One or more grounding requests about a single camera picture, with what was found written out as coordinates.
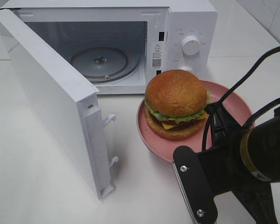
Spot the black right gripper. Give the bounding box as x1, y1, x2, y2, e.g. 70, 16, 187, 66
173, 108, 274, 224

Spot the burger with lettuce and cheese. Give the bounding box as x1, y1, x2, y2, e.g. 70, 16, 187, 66
144, 70, 210, 140

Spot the white microwave door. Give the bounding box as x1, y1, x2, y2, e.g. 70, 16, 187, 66
0, 9, 118, 199

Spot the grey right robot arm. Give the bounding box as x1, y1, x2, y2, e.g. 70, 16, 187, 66
173, 98, 280, 224

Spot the lower white timer knob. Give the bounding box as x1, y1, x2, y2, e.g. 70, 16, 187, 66
180, 66, 195, 73

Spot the upper white control knob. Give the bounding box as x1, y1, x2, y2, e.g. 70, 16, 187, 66
181, 35, 200, 56

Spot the glass microwave turntable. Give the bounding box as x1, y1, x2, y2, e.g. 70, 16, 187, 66
70, 47, 129, 83

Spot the white microwave oven body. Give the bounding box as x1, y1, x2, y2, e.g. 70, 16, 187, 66
0, 0, 217, 94

